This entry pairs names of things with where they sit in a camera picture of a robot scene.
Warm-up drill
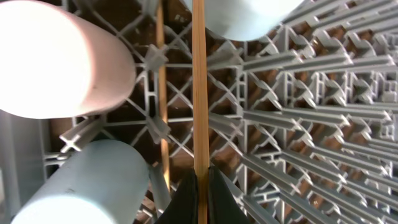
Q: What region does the light blue rice bowl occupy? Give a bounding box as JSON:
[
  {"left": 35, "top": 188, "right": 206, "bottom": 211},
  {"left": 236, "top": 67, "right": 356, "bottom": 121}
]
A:
[{"left": 205, "top": 0, "right": 303, "bottom": 41}]

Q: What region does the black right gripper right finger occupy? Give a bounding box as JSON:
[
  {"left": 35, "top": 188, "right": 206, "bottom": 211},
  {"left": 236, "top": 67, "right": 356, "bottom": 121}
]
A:
[{"left": 208, "top": 166, "right": 249, "bottom": 224}]

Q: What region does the grey dishwasher rack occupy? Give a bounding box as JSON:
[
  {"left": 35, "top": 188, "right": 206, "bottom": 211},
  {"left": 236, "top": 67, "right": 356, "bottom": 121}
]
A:
[{"left": 1, "top": 1, "right": 397, "bottom": 223}]

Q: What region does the light blue cup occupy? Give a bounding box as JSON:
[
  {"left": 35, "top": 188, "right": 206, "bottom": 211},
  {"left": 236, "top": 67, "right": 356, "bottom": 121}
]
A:
[{"left": 12, "top": 140, "right": 149, "bottom": 224}]

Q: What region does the wooden chopstick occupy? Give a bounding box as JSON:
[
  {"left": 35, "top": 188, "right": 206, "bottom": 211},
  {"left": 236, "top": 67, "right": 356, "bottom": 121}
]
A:
[
  {"left": 156, "top": 0, "right": 170, "bottom": 190},
  {"left": 192, "top": 0, "right": 210, "bottom": 224}
]

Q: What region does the pink cup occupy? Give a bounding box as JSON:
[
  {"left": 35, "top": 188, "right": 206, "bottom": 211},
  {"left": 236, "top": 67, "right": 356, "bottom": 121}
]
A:
[{"left": 1, "top": 1, "right": 136, "bottom": 119}]

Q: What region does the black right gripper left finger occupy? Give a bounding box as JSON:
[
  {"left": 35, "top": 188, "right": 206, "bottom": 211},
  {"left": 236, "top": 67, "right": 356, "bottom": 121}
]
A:
[{"left": 155, "top": 169, "right": 198, "bottom": 224}]

